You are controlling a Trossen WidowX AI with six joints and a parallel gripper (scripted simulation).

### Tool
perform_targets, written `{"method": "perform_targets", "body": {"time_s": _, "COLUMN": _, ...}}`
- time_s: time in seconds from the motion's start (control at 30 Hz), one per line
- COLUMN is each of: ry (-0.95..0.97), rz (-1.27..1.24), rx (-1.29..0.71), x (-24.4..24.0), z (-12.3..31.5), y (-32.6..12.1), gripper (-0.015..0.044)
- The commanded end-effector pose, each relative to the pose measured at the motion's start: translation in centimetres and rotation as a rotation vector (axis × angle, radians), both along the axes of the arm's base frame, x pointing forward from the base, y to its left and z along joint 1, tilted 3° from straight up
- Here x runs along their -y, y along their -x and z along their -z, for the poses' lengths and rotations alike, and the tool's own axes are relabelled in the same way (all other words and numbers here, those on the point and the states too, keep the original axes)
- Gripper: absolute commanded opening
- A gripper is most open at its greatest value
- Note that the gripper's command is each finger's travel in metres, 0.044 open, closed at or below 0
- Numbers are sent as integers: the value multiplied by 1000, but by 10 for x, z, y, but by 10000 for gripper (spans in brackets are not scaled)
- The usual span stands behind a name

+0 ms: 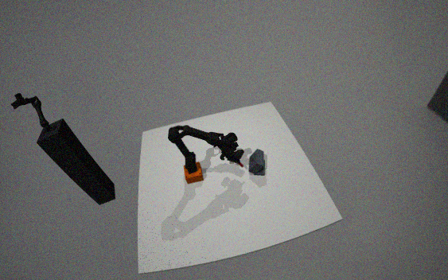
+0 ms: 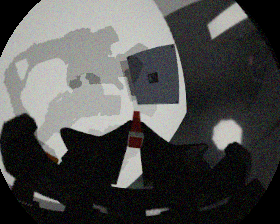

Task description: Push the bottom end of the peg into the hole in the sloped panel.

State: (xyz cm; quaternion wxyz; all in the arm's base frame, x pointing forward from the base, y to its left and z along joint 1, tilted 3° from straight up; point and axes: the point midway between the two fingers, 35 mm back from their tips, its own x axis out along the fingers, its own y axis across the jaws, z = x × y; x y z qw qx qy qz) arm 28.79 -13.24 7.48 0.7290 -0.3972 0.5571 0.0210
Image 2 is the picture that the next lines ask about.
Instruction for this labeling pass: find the dark red peg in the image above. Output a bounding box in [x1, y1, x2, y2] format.
[127, 111, 144, 149]

